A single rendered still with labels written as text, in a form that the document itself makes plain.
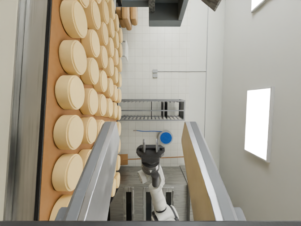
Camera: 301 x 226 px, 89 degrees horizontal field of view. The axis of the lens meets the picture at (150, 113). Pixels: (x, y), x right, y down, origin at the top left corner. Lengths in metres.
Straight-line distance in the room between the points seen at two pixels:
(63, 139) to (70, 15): 0.17
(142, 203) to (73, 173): 3.76
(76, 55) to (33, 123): 0.12
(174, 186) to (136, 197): 0.88
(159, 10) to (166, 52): 3.65
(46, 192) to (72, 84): 0.14
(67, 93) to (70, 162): 0.09
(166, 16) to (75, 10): 0.62
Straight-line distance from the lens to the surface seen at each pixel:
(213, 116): 4.64
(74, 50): 0.25
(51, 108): 0.23
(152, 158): 0.71
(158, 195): 0.90
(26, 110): 0.28
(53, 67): 0.25
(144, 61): 4.42
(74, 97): 0.24
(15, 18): 0.33
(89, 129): 0.29
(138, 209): 4.07
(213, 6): 0.87
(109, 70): 0.43
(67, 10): 0.28
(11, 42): 0.31
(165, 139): 4.28
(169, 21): 0.85
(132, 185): 3.78
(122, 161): 4.38
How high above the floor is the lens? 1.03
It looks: level
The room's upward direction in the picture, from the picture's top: 90 degrees clockwise
